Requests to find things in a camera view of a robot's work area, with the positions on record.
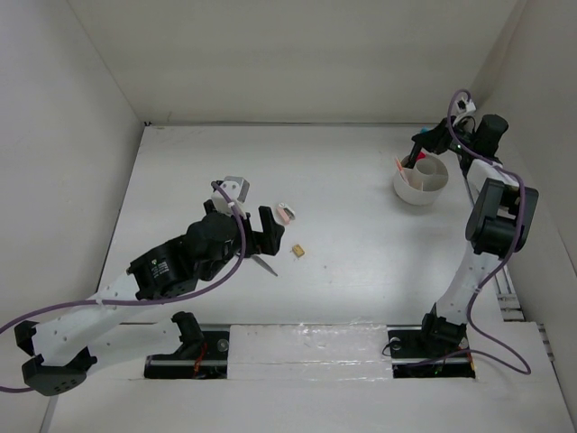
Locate yellow eraser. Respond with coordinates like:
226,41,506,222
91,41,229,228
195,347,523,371
292,244,305,258

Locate red pink pen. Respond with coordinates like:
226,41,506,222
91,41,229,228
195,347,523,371
395,157,410,185

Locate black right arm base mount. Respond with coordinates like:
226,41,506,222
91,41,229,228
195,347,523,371
381,313,476,379

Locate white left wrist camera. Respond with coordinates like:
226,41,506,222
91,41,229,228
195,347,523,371
211,176,250,218

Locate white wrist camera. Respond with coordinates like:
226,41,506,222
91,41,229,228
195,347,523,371
211,176,250,218
453,90,477,125

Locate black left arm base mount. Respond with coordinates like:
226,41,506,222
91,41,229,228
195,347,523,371
143,311,230,380

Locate black handled scissors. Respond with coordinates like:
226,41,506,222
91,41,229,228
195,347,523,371
252,255,279,277

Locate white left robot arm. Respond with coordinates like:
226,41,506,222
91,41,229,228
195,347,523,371
14,201,285,396

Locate white round divided container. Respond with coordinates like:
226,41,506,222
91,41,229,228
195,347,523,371
392,155,449,207

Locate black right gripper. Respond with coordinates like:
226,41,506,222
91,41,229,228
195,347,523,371
411,115,477,155

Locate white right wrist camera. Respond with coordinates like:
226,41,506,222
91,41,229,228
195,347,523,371
453,90,477,125

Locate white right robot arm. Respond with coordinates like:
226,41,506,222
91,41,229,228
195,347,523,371
406,115,539,358

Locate blue cap black highlighter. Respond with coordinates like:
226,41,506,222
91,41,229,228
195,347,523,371
405,127,428,169

